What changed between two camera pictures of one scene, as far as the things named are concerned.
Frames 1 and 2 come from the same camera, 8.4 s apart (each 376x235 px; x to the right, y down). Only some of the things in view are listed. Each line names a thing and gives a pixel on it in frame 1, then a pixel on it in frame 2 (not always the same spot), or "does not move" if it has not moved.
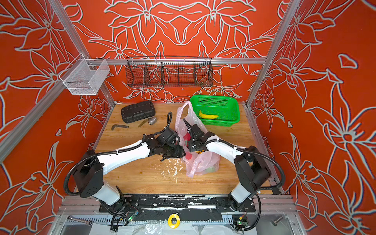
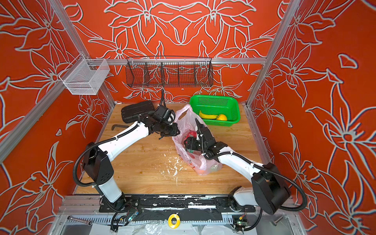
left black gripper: (179, 153) to (175, 131)
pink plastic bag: (197, 163) does not move
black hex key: (118, 126) does not move
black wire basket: (169, 71) does not move
